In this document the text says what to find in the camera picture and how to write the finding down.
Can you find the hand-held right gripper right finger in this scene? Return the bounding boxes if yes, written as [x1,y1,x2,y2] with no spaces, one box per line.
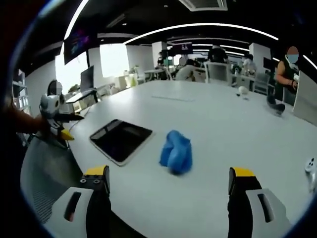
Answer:
[227,167,293,238]

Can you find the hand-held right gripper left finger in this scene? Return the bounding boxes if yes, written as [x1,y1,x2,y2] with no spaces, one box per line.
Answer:
[44,165,112,238]

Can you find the blue cleaning cloth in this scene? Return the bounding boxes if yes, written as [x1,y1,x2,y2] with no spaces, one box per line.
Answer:
[159,129,193,175]

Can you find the side desk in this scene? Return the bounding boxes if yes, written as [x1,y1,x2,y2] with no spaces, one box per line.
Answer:
[65,89,100,110]

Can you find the grey mesh office chair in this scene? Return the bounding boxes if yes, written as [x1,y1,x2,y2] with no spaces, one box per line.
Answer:
[20,136,84,224]

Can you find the black computer monitor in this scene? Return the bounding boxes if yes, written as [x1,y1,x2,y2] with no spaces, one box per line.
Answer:
[79,65,95,93]

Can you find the white controller device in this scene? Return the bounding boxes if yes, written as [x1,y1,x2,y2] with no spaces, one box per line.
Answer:
[304,157,317,174]

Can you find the hanging dark display screen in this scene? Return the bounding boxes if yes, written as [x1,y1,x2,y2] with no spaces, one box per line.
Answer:
[63,23,99,65]

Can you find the dark object on table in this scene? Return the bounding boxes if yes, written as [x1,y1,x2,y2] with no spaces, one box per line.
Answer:
[266,94,287,115]

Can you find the white partition panel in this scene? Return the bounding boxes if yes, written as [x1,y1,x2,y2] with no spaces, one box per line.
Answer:
[292,70,317,124]

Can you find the white office chair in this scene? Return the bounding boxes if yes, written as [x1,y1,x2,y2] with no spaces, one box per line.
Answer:
[204,61,232,85]

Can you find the ceiling air vent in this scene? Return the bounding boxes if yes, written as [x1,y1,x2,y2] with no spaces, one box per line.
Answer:
[179,0,228,12]

